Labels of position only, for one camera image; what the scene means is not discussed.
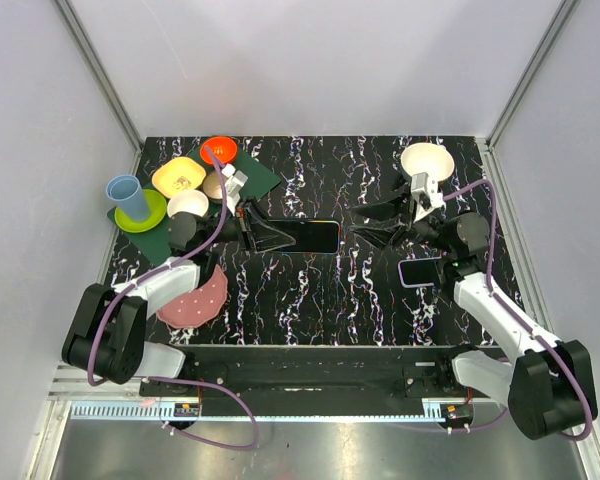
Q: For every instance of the lime green plate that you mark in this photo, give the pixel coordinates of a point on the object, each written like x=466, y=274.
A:
x=158, y=206

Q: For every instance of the aluminium frame post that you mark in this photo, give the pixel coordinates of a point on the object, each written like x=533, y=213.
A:
x=91, y=58
x=551, y=35

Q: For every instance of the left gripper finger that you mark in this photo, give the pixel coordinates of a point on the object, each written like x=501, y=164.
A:
x=255, y=217
x=266, y=238

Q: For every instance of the small white bowl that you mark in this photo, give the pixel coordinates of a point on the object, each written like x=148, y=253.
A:
x=189, y=201

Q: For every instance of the pink dotted plate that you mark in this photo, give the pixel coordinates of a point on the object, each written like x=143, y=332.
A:
x=196, y=308

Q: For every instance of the large white bowl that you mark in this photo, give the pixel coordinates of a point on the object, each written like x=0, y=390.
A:
x=426, y=163

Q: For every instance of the phone in lilac case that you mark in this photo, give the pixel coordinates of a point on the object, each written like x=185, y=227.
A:
x=419, y=273

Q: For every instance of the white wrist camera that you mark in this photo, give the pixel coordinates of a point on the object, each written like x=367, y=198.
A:
x=234, y=181
x=425, y=192

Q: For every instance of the right aluminium frame post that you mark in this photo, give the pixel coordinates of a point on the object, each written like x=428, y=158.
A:
x=551, y=35

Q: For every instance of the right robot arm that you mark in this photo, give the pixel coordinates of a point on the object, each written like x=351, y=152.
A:
x=546, y=384

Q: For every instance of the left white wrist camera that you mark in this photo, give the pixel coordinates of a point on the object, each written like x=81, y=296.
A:
x=234, y=181

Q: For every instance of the black phone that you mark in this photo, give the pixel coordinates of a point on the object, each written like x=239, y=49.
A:
x=311, y=235

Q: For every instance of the red bowl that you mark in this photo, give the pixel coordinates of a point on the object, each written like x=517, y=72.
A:
x=224, y=148

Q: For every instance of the blue cup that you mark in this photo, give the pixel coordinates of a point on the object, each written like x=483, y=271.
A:
x=126, y=192

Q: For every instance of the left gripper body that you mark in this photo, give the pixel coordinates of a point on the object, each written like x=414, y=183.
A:
x=244, y=229

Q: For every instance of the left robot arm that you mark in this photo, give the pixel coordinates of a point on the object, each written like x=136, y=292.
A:
x=107, y=336

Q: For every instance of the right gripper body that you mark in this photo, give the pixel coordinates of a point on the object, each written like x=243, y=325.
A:
x=406, y=224

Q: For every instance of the dark green mat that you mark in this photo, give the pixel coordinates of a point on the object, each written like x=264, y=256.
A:
x=153, y=244

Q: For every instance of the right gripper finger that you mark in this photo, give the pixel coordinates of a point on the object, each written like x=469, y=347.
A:
x=380, y=238
x=389, y=208

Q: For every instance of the yellow square plate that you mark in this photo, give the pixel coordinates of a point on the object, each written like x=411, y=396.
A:
x=178, y=175

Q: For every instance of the bronze metal bowl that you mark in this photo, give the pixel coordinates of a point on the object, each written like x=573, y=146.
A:
x=212, y=187

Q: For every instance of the left aluminium frame post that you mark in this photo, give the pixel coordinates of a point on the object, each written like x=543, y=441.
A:
x=91, y=58

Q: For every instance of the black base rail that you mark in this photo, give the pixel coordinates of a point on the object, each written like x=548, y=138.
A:
x=313, y=382

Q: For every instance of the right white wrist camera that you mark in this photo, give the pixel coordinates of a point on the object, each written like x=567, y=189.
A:
x=425, y=192

